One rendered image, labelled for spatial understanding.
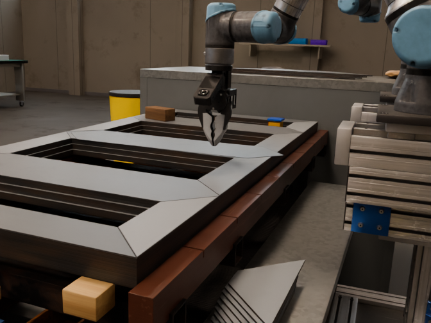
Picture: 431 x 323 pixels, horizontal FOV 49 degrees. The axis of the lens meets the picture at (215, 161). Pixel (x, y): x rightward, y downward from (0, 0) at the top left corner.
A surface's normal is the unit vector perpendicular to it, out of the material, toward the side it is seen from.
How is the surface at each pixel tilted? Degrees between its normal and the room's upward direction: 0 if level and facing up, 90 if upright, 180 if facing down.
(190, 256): 0
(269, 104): 90
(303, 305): 0
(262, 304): 0
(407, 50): 96
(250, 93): 90
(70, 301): 90
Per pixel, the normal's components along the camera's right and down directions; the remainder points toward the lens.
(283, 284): 0.04, -0.97
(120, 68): -0.33, 0.21
